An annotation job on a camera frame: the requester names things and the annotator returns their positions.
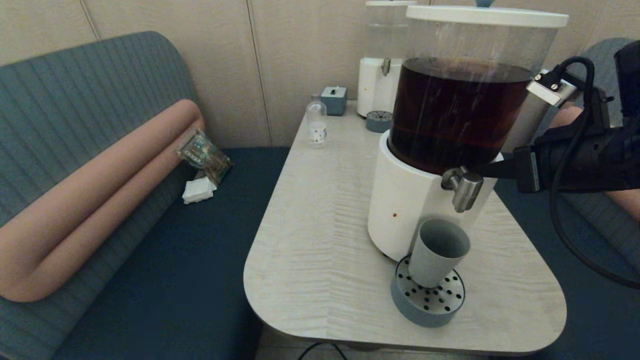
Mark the small clear plastic bottle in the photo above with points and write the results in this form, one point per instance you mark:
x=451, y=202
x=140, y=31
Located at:
x=317, y=130

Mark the pink bolster cushion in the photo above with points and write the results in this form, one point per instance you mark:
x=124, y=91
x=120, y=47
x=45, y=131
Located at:
x=75, y=220
x=567, y=117

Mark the large white dispenser lid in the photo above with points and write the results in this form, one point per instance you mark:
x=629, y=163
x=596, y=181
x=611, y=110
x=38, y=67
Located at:
x=485, y=17

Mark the large tea drink dispenser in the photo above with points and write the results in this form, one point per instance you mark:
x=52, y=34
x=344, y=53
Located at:
x=415, y=200

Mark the small steel dispenser tap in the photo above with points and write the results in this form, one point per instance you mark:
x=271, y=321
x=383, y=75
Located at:
x=385, y=66

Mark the small blue-grey drip tray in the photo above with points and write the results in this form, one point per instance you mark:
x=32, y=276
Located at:
x=378, y=122

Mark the blue bench seat cushion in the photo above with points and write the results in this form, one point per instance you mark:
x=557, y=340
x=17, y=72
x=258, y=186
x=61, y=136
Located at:
x=600, y=325
x=175, y=280

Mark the blue-grey square box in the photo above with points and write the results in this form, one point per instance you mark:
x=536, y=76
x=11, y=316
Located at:
x=334, y=102

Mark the large steel dispenser tap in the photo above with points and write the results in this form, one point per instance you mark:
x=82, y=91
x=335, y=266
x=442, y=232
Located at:
x=466, y=192

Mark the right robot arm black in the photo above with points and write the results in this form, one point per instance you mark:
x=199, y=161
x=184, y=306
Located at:
x=630, y=75

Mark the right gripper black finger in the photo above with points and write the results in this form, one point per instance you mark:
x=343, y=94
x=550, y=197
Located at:
x=502, y=166
x=502, y=173

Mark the white folded napkin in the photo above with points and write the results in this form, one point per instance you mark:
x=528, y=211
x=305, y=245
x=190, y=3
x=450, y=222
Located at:
x=198, y=191

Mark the large blue-grey drip tray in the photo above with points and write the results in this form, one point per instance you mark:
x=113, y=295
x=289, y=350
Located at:
x=420, y=312

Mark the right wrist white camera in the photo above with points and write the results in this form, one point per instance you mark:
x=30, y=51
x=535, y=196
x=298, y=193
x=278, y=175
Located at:
x=552, y=92

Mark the green snack packet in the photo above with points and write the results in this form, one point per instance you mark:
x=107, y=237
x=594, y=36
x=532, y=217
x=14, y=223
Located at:
x=202, y=152

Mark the small water drink dispenser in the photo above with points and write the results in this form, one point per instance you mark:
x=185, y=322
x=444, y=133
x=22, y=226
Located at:
x=372, y=90

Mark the small white dispenser lid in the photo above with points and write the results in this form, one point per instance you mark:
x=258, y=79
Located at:
x=390, y=3

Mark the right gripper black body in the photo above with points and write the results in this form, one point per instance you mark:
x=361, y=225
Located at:
x=595, y=160

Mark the grey plastic cup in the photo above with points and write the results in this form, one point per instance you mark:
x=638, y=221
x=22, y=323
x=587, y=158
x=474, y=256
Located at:
x=435, y=255

